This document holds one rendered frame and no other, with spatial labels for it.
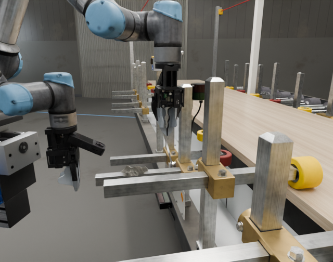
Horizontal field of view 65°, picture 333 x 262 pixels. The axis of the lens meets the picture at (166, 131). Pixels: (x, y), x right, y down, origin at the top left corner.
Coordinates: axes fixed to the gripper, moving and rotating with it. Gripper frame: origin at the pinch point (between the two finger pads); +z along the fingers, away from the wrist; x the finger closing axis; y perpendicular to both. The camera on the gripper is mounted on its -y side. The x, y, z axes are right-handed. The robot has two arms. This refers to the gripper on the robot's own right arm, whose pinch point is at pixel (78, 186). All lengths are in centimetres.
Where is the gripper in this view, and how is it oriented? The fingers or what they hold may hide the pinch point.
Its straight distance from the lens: 89.1
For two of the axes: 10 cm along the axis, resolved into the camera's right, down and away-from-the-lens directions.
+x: 1.9, 2.8, -9.4
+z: 0.0, 9.6, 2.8
